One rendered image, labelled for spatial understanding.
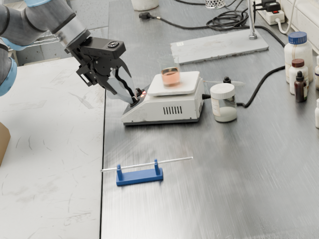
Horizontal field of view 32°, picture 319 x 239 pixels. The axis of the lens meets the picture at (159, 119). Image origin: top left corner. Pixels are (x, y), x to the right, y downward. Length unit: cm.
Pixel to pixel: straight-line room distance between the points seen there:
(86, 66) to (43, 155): 24
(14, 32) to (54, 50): 258
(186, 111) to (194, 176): 24
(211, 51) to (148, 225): 86
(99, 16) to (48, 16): 253
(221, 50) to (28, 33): 65
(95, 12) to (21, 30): 249
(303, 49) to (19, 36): 72
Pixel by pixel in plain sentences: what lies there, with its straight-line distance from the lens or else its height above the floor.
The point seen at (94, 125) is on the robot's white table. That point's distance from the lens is 146.
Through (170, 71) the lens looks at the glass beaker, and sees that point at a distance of 134.
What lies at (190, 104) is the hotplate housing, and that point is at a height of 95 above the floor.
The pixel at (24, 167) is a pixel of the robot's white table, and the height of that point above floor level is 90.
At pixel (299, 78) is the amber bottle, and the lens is 140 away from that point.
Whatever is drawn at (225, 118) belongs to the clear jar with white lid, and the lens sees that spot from 135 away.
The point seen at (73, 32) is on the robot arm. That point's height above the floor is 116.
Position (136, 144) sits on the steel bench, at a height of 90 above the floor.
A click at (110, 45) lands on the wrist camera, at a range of 132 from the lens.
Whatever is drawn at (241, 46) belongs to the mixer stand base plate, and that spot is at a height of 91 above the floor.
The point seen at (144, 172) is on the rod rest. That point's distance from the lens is 119.
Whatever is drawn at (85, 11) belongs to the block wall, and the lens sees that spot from 387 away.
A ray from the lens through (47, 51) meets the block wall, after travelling 398.
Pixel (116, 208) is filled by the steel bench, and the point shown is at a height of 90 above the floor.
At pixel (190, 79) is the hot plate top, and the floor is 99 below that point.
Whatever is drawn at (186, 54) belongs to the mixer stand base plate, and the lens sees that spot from 179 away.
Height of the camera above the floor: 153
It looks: 27 degrees down
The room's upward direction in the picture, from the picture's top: 10 degrees counter-clockwise
